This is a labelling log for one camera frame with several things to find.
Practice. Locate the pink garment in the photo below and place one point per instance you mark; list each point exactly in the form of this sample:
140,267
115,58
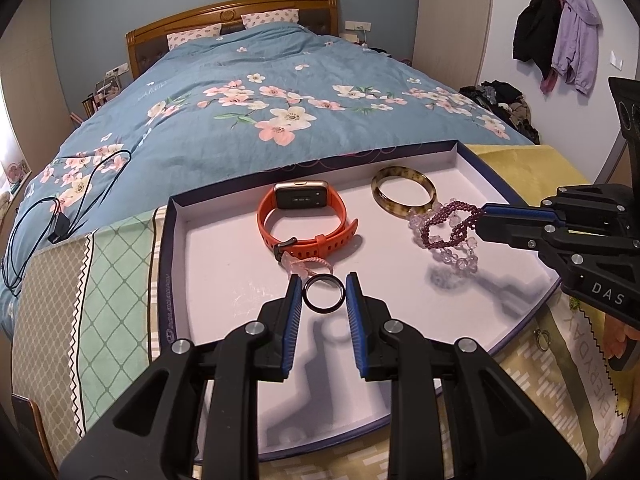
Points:
550,80

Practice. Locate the smartphone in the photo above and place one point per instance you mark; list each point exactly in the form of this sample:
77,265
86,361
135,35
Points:
27,420

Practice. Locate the white wall socket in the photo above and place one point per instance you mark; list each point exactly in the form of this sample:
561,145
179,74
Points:
117,67
357,25

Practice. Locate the pink crystal charm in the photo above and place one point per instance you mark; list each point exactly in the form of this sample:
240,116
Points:
292,262

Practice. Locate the purple jacket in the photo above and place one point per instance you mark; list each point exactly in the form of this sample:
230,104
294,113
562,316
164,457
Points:
580,35

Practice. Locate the blue floral duvet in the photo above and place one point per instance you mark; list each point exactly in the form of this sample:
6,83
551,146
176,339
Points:
225,60

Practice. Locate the beige wardrobe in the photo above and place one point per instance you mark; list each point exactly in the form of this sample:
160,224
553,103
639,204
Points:
30,85
450,10

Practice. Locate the dark blue shallow box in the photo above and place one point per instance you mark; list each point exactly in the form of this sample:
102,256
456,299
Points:
225,270

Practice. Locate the black jacket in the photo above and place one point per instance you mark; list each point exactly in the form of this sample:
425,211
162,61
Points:
535,30

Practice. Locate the nightstand clutter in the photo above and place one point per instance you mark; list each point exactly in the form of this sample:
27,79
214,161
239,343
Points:
102,92

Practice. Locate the small pink fan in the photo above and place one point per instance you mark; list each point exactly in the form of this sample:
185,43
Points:
15,171

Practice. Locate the pile of dark clothes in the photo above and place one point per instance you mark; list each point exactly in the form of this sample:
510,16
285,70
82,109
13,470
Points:
505,102

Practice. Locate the orange smartwatch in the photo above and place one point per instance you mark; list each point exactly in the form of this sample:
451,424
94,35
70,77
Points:
300,195

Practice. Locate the person's right hand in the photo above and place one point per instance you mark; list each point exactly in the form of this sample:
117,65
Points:
620,335

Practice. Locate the wooden headboard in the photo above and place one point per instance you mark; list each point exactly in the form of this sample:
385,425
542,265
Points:
200,15

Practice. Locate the black bedside item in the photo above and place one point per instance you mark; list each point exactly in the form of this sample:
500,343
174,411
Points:
382,52

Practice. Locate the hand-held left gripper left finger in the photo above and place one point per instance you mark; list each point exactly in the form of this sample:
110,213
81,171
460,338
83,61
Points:
292,320

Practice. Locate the dotted white pillow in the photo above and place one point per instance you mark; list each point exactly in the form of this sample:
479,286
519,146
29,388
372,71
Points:
192,37
270,18

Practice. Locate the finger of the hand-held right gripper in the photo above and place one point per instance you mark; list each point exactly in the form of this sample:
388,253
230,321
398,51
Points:
505,232
520,211

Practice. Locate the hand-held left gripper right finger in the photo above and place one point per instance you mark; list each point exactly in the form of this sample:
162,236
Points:
354,320

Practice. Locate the amber bangle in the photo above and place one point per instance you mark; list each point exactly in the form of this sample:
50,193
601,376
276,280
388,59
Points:
404,171

